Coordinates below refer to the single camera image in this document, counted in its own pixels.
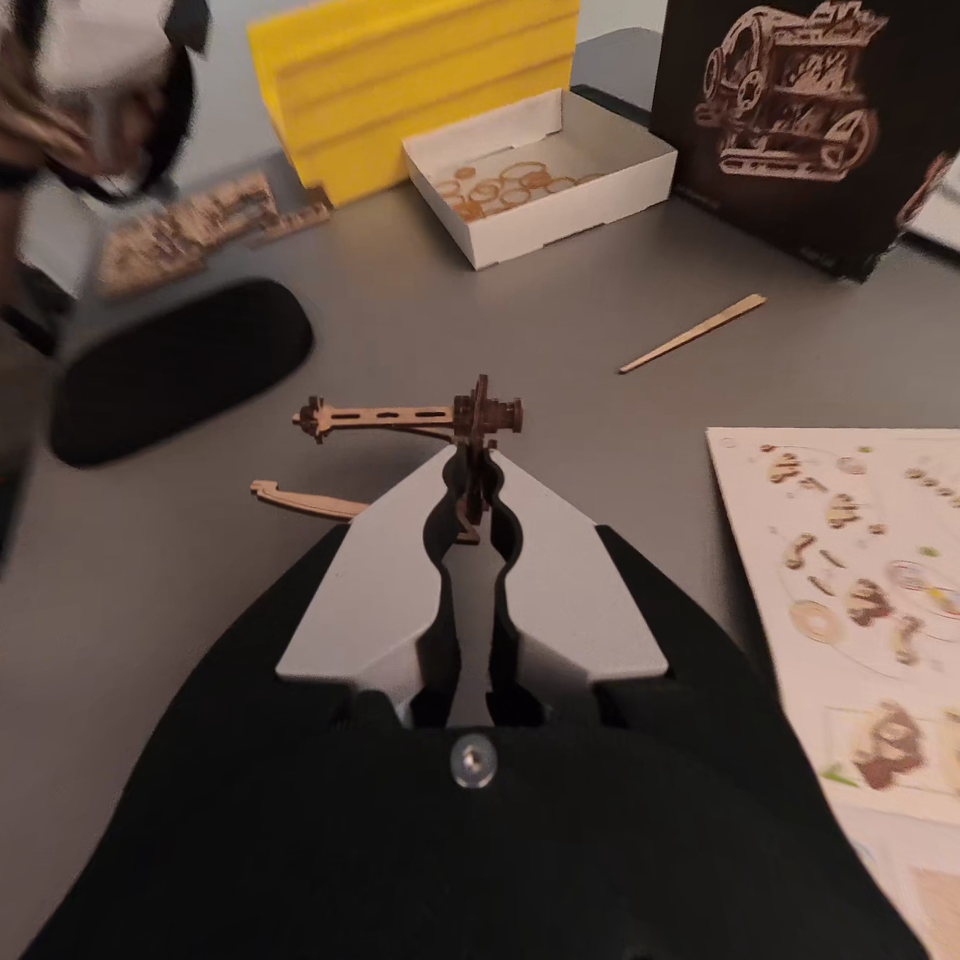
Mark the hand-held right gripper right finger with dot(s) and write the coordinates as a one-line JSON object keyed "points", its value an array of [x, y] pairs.
{"points": [[577, 600]]}

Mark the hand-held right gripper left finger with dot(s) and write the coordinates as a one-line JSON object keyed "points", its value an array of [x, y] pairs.
{"points": [[360, 600]]}

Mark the slotted wooden beam assembly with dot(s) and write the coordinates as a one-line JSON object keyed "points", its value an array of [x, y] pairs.
{"points": [[364, 414]]}

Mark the black model kit box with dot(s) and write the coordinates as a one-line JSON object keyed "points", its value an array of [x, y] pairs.
{"points": [[690, 150]]}

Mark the person's left hand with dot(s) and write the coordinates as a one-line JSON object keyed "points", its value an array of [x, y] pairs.
{"points": [[37, 127]]}

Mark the thin wooden lever strip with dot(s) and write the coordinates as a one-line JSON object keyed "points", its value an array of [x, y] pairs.
{"points": [[315, 501]]}

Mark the laser-cut plywood sheet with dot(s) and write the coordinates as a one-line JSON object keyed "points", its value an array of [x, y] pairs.
{"points": [[187, 225]]}

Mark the printed instruction sheet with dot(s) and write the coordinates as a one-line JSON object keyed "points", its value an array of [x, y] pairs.
{"points": [[825, 600]]}

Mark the yellow box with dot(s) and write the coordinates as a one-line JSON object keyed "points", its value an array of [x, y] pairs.
{"points": [[390, 75]]}

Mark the black oval pad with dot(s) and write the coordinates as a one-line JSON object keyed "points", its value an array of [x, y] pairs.
{"points": [[180, 375]]}

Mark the thin wooden stick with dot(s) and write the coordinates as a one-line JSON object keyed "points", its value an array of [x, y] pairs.
{"points": [[694, 334]]}

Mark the white cardboard tray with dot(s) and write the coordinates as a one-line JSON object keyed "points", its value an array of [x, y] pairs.
{"points": [[525, 240]]}

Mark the pile of wooden rings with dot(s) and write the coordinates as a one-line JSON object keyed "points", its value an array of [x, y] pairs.
{"points": [[469, 210]]}

